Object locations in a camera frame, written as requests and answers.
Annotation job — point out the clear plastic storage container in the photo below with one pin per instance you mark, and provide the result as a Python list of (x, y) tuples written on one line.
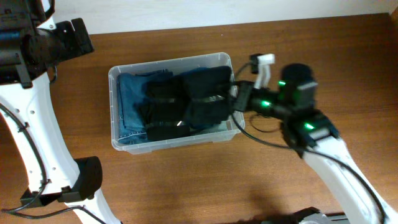
[(176, 66)]

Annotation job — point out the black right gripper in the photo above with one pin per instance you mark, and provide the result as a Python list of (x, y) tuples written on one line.
[(243, 99)]

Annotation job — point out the dark grey garment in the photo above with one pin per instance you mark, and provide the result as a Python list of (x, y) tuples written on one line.
[(207, 93)]

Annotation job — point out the black garment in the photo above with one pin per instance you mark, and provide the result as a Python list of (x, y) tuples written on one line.
[(163, 112)]

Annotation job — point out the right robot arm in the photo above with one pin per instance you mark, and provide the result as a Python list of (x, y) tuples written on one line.
[(308, 132)]

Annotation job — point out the dark blue garment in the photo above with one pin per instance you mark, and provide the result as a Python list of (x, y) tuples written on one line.
[(194, 72)]

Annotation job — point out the light blue jeans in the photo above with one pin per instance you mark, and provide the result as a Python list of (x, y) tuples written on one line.
[(208, 128)]

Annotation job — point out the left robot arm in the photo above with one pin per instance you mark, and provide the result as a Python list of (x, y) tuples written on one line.
[(26, 107)]

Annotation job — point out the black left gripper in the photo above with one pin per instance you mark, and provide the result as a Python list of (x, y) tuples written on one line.
[(78, 37)]

